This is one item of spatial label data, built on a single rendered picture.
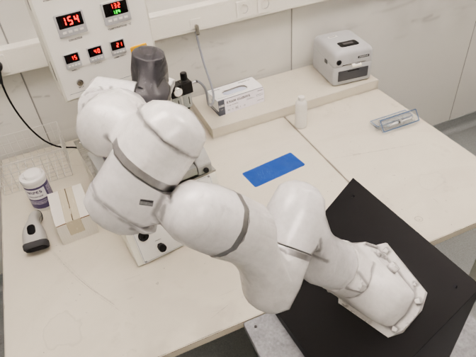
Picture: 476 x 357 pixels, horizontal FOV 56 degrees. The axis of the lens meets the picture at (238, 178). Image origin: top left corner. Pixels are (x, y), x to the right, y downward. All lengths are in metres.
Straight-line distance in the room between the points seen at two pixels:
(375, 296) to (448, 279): 0.16
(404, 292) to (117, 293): 0.81
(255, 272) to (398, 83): 2.19
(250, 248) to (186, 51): 1.47
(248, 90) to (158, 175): 1.41
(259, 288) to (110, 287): 0.72
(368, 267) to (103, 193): 0.60
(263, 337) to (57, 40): 1.02
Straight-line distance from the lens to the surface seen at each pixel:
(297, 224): 0.82
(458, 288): 1.07
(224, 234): 0.65
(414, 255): 1.11
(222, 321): 1.30
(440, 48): 2.94
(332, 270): 0.93
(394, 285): 1.04
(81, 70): 1.51
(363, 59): 2.18
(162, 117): 0.63
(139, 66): 1.04
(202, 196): 0.63
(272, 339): 1.26
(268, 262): 0.76
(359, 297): 1.04
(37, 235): 1.61
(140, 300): 1.39
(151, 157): 0.63
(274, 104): 2.03
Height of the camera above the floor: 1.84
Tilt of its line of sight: 40 degrees down
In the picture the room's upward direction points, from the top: 6 degrees counter-clockwise
